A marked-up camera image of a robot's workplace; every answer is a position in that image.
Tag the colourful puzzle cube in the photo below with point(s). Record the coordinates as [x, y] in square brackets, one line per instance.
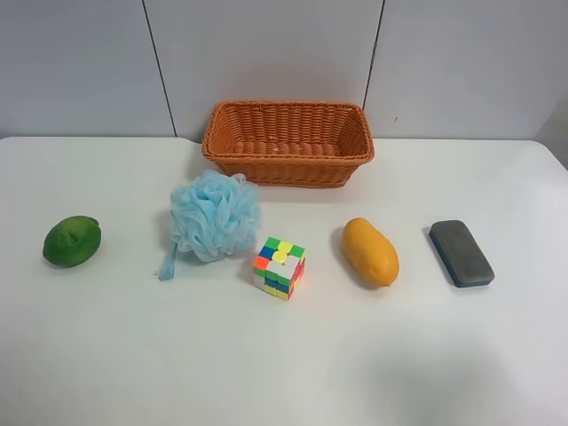
[279, 268]

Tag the yellow mango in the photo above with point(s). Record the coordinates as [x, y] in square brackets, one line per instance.
[370, 253]

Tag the grey blue board eraser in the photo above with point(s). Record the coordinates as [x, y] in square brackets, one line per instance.
[464, 260]

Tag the blue mesh bath sponge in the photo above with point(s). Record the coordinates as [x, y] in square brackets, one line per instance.
[215, 217]

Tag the green lemon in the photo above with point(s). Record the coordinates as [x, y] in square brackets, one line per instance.
[72, 241]

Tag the orange woven basket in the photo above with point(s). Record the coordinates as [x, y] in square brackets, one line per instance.
[289, 143]

